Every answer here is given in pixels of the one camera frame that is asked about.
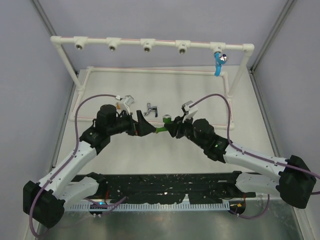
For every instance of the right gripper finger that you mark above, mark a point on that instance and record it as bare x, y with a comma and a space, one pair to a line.
172, 129
177, 121

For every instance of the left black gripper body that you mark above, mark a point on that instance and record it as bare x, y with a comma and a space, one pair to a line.
124, 124

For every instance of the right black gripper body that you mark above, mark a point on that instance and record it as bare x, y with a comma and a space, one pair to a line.
185, 129

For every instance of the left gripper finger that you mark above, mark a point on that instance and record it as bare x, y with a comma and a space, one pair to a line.
144, 129
142, 122

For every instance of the green water faucet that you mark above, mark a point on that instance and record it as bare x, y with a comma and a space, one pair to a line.
166, 119

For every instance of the white PVC pipe frame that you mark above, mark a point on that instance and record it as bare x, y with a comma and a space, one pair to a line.
147, 44

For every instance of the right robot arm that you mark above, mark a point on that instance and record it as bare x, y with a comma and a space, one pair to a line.
289, 178

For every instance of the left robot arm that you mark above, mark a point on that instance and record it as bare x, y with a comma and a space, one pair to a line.
46, 200

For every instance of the chrome water faucet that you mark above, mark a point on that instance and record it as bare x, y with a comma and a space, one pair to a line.
150, 109

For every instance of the blue water faucet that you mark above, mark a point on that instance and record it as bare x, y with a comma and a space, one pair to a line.
220, 60

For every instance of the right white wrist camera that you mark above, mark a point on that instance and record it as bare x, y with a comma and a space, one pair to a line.
188, 110

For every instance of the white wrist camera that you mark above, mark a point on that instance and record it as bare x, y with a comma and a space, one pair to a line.
188, 110
123, 103

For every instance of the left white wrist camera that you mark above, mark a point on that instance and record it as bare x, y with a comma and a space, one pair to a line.
123, 103

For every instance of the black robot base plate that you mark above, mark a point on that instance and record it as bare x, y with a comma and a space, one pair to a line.
167, 189

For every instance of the white slotted cable duct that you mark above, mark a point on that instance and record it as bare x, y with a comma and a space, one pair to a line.
176, 207

